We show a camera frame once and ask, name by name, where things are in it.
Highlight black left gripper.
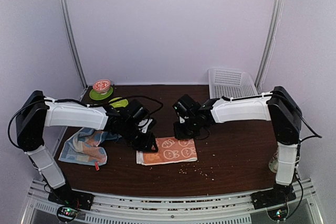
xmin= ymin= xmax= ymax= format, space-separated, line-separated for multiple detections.
xmin=121 ymin=121 xmax=159 ymax=152

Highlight left aluminium frame post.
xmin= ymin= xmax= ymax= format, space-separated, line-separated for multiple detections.
xmin=60 ymin=0 xmax=88 ymax=89

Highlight scattered rice crumbs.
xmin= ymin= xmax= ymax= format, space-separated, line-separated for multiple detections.
xmin=177 ymin=154 xmax=218 ymax=182

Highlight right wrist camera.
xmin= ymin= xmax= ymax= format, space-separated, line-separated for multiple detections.
xmin=173 ymin=94 xmax=201 ymax=119

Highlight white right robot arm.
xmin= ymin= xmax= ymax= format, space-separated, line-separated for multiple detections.
xmin=173 ymin=86 xmax=302 ymax=204

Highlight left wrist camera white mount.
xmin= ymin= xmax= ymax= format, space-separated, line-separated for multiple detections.
xmin=139 ymin=118 xmax=153 ymax=133

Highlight orange bunny pattern towel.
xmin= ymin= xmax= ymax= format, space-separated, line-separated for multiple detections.
xmin=136 ymin=137 xmax=198 ymax=166

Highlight beige ceramic mug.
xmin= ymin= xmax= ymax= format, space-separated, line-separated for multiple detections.
xmin=268 ymin=151 xmax=278 ymax=174

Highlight aluminium front rail base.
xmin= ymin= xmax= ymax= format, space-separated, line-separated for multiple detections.
xmin=20 ymin=178 xmax=323 ymax=224

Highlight right aluminium frame post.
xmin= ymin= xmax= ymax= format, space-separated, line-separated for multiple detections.
xmin=255 ymin=0 xmax=284 ymax=92

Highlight blue patchwork towel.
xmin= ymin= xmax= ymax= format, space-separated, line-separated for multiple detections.
xmin=58 ymin=127 xmax=121 ymax=166

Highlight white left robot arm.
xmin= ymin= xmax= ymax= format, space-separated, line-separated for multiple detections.
xmin=7 ymin=90 xmax=158 ymax=205

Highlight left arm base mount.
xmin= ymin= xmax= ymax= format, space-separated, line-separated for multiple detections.
xmin=45 ymin=179 xmax=94 ymax=223

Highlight white plastic basket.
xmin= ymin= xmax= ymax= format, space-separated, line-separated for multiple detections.
xmin=208 ymin=68 xmax=258 ymax=99

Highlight lime green plate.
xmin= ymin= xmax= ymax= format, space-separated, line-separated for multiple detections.
xmin=89 ymin=86 xmax=113 ymax=101

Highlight lime green bowl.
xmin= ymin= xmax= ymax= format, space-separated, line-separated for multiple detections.
xmin=109 ymin=97 xmax=129 ymax=108

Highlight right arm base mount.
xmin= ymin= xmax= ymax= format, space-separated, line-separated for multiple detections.
xmin=251 ymin=182 xmax=296 ymax=222

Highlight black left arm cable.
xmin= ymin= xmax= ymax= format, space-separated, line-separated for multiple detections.
xmin=52 ymin=95 xmax=164 ymax=116

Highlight aluminium frame post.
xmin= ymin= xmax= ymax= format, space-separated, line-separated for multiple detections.
xmin=60 ymin=0 xmax=88 ymax=89
xmin=255 ymin=0 xmax=284 ymax=92

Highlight red patterned small bowl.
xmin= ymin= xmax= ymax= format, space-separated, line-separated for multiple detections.
xmin=92 ymin=79 xmax=111 ymax=94

